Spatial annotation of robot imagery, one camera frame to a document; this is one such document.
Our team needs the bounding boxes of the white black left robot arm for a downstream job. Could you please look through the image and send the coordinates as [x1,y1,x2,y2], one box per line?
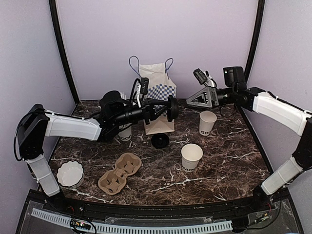
[13,91,178,213]

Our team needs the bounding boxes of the white fluted ceramic dish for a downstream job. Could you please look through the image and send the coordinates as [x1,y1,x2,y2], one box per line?
[56,161,84,189]

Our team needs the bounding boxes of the paper cup holding straws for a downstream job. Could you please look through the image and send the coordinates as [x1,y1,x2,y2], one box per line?
[118,124,132,141]

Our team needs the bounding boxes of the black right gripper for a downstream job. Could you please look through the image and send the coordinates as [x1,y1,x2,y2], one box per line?
[183,86,236,111]

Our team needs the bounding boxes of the brown cardboard cup carrier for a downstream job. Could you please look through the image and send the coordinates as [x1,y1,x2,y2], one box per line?
[98,153,142,195]

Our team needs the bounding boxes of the right black frame post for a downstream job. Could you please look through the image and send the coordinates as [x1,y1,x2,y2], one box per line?
[244,0,265,81]

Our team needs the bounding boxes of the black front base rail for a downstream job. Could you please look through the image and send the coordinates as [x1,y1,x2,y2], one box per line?
[26,187,288,222]

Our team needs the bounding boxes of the black coffee cup lid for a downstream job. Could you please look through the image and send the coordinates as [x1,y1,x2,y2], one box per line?
[151,133,170,149]

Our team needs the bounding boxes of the blue checkered paper bag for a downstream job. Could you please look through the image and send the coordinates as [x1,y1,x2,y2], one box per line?
[133,58,176,135]

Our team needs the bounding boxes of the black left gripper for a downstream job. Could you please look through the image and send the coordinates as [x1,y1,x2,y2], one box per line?
[112,97,171,127]

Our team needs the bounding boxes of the white paper coffee cup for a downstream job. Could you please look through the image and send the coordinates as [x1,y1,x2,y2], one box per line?
[181,144,203,172]

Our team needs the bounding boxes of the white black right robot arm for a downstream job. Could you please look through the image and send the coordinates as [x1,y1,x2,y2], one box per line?
[187,66,312,212]

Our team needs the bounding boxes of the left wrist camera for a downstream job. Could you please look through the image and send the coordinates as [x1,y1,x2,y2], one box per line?
[136,78,149,107]

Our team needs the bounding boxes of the white slotted cable duct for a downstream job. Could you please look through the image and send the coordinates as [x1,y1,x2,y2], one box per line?
[31,209,234,234]

